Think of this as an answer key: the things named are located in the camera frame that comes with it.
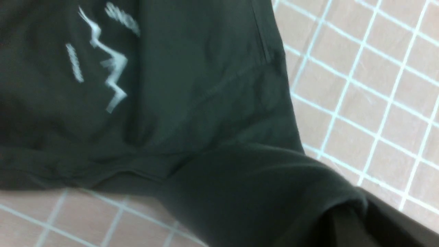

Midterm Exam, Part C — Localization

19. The dark gray long-sleeve top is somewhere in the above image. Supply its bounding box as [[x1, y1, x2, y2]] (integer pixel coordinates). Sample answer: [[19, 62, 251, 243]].
[[0, 0, 438, 247]]

